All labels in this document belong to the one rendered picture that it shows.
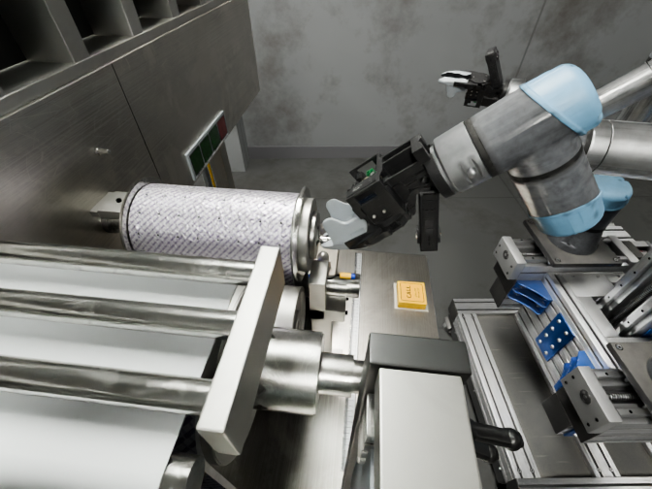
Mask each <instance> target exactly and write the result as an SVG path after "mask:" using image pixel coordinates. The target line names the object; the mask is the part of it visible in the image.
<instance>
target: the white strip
mask: <svg viewBox="0 0 652 489"><path fill-rule="evenodd" d="M178 436H179V435H177V436H175V435H168V434H160V433H153V432H146V431H138V430H131V429H123V428H117V427H109V426H102V425H94V424H87V423H80V422H72V421H65V420H57V419H50V418H43V417H36V416H28V415H21V414H13V413H7V412H0V489H200V488H201V485H202V482H203V477H204V473H205V457H204V456H203V455H198V454H191V453H184V452H176V451H173V449H174V447H175V444H176V441H177V439H178Z"/></svg>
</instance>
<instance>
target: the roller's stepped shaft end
mask: <svg viewBox="0 0 652 489"><path fill-rule="evenodd" d="M364 361H365V360H357V359H354V355H350V354H340V353H332V352H323V351H322V355H321V361H320V369H319V379H318V394H322V395H331V396H339V397H347V398H351V394H358V392H359V387H360V382H361V376H362V372H363V366H364Z"/></svg>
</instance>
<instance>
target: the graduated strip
mask: <svg viewBox="0 0 652 489"><path fill-rule="evenodd" d="M362 258H363V253H357V252H355V261H354V274H360V275H361V280H362ZM361 280H360V293H359V298H358V299H356V298H352V305H351V319H350V333H349V348H348V354H350V355H354V359H357V360H358V345H359V323H360V302H361ZM355 409H356V394H351V398H347V397H345V406H344V420H343V434H342V462H341V472H343V471H344V466H345V461H346V455H347V450H348V445H349V440H350V435H351V429H352V424H353V418H354V413H355Z"/></svg>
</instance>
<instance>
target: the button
mask: <svg viewBox="0 0 652 489"><path fill-rule="evenodd" d="M397 305H398V308H408V309H418V310H424V309H426V306H427V301H426V294H425V286H424V283H420V282H409V281H398V282H397Z"/></svg>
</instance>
